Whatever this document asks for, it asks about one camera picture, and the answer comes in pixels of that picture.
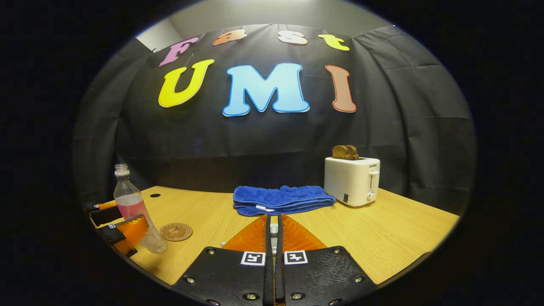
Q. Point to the clear water bottle pink label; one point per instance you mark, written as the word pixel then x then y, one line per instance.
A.
pixel 131 204

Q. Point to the brown bread slice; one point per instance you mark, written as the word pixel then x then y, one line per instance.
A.
pixel 354 152
pixel 340 152

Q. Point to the white toaster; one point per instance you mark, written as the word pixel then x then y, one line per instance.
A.
pixel 350 180

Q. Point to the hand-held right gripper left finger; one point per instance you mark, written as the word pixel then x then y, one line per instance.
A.
pixel 268 238

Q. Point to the blue folded towel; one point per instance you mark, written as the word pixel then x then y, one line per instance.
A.
pixel 280 199

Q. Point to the round brown coaster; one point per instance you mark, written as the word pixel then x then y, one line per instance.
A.
pixel 176 232

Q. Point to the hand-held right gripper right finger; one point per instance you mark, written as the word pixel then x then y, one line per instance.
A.
pixel 279 238

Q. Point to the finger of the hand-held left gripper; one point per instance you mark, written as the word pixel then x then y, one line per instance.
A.
pixel 104 214
pixel 127 231

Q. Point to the black backdrop cloth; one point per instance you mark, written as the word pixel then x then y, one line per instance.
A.
pixel 255 140

